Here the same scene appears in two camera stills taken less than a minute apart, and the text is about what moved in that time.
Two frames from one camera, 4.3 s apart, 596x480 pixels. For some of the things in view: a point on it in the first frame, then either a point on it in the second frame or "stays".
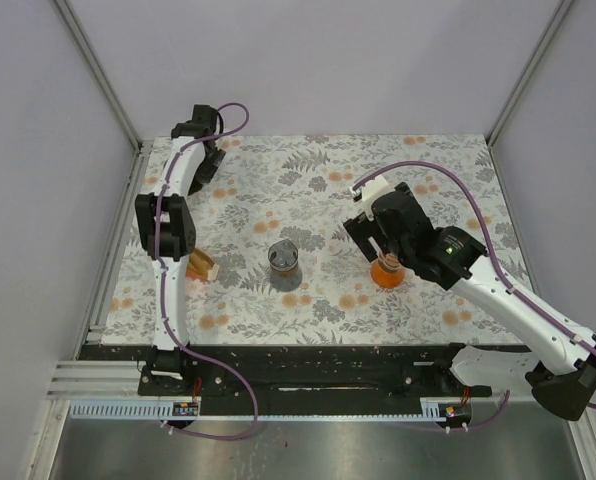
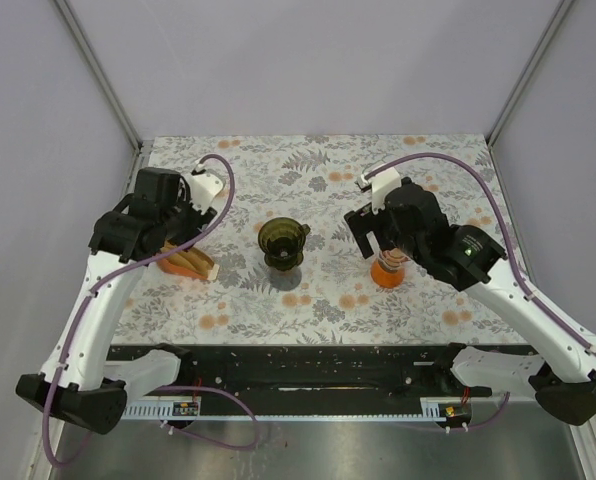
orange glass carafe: (384, 279) stays
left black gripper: (206, 172) -> (199, 221)
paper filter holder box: (200, 266) stays
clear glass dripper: (389, 261) stays
